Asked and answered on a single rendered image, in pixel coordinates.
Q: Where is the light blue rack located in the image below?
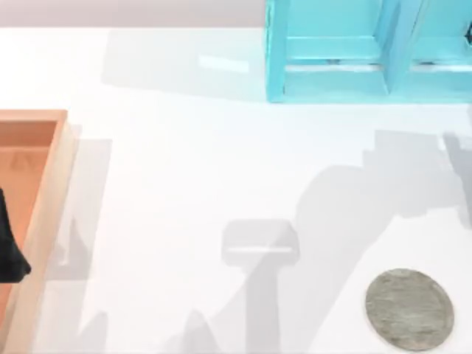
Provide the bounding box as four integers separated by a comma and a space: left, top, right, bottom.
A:
263, 0, 472, 104

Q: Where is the salmon-coloured shallow box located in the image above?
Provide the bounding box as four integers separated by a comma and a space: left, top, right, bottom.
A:
0, 108, 80, 354

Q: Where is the round grey coaster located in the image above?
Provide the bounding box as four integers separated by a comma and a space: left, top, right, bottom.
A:
364, 268, 455, 353

